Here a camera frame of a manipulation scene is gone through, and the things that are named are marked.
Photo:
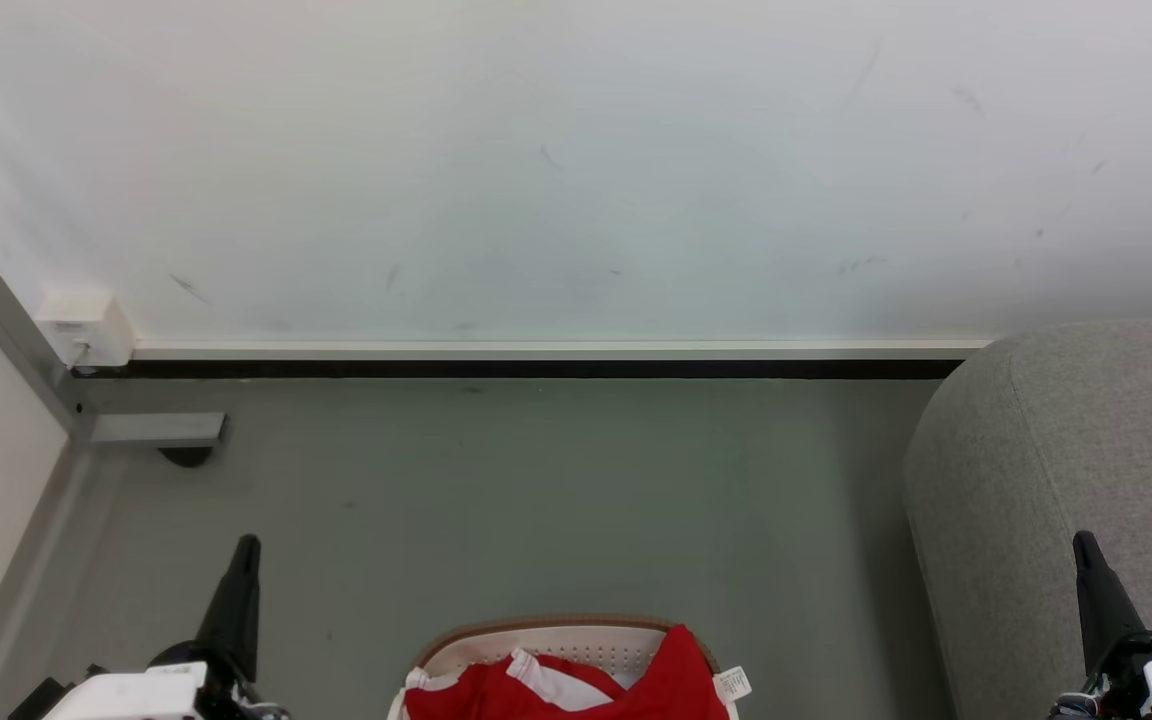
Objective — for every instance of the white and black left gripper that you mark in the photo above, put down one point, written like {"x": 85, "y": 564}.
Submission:
{"x": 136, "y": 695}

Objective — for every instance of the red and white shirt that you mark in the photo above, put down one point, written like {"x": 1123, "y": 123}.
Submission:
{"x": 661, "y": 685}

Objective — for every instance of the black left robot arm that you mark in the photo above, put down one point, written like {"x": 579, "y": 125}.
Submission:
{"x": 36, "y": 700}

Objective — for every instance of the grey fabric sofa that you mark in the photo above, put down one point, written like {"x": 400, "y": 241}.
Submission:
{"x": 1056, "y": 450}

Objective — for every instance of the black partition foot pad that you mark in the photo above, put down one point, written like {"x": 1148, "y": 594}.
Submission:
{"x": 186, "y": 456}

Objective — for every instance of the white laundry basket brown rim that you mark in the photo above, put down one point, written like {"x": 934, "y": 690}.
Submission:
{"x": 576, "y": 640}

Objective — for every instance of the white and black baseboard strip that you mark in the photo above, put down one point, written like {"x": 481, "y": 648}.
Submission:
{"x": 536, "y": 360}

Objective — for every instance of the white wall socket box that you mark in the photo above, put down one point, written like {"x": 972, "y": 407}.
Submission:
{"x": 86, "y": 325}

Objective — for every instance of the grey metal partition frame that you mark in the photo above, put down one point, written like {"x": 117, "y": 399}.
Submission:
{"x": 6, "y": 320}

